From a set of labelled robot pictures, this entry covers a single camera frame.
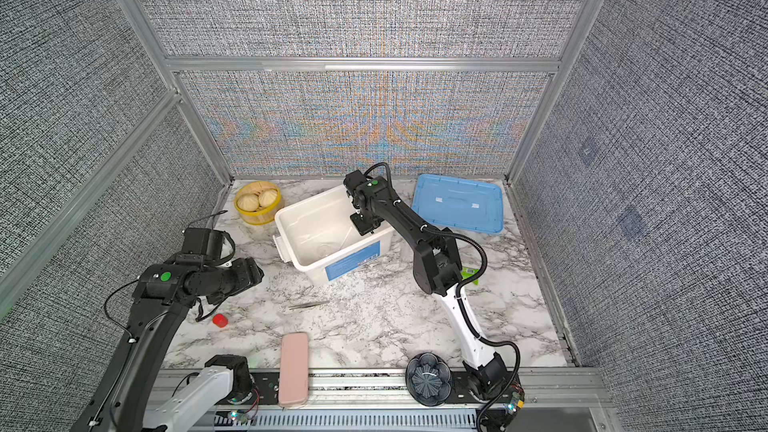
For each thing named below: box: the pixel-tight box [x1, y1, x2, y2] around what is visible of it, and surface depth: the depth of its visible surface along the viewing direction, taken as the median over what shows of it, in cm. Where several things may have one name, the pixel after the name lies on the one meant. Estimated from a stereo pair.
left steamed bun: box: [238, 193, 259, 212], surface depth 106 cm
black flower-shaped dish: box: [406, 352, 453, 407], surface depth 75 cm
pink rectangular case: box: [278, 332, 308, 407], surface depth 75 cm
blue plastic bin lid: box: [412, 174, 505, 235], surface depth 116 cm
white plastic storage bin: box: [273, 185, 393, 283], surface depth 92 cm
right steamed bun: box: [258, 189, 278, 208], surface depth 108 cm
